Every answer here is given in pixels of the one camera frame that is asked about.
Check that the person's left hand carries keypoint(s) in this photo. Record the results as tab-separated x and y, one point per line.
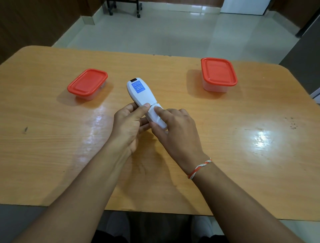
123	126

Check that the person's right hand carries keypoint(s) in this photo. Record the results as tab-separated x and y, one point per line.
180	140

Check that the person's left thumb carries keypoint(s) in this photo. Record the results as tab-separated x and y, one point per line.
138	111

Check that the person's right thumb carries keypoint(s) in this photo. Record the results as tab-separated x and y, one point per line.
157	131

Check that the white remote control blue label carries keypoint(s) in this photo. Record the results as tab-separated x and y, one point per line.
137	92

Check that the person's right forearm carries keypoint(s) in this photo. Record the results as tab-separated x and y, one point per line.
240	205

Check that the person's left forearm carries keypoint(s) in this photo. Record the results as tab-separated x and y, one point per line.
82	195

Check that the shallow red-lidded plastic container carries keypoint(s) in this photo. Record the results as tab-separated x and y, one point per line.
86	82

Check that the deep red-lidded plastic container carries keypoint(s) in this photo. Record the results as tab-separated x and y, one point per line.
217	72

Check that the person's black trousers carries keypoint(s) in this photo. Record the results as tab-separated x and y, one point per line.
155	230

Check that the white door panel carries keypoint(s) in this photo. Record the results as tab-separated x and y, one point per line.
245	6

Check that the white box-shaped object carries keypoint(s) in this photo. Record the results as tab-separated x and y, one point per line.
316	96

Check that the dark grey cabinet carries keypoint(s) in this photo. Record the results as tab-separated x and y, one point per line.
303	60

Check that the black wheeled metal frame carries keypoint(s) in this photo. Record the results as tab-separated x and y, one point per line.
123	6

